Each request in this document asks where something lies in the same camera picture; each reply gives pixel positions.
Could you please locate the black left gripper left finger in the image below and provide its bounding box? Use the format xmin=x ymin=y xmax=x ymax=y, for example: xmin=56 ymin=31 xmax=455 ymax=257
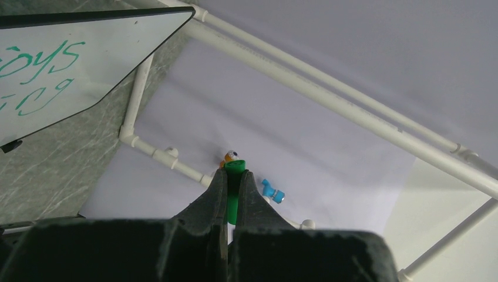
xmin=1 ymin=169 xmax=228 ymax=281

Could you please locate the white whiteboard black frame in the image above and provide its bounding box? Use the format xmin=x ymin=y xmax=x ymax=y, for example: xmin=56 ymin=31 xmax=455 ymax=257
xmin=1 ymin=6 xmax=196 ymax=153

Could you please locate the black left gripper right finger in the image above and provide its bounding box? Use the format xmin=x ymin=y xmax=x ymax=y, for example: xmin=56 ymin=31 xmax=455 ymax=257
xmin=231 ymin=170 xmax=398 ymax=281

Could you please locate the white PVC pipe frame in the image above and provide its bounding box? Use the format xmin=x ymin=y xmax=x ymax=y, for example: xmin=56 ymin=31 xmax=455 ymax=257
xmin=116 ymin=0 xmax=498 ymax=282

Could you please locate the green marker cap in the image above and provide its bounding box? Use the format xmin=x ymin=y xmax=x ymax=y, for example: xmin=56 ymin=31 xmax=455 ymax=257
xmin=224 ymin=160 xmax=246 ymax=225

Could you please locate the blue wall knob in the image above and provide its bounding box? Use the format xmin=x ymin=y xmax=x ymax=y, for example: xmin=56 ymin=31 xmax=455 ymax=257
xmin=261 ymin=179 xmax=285 ymax=204

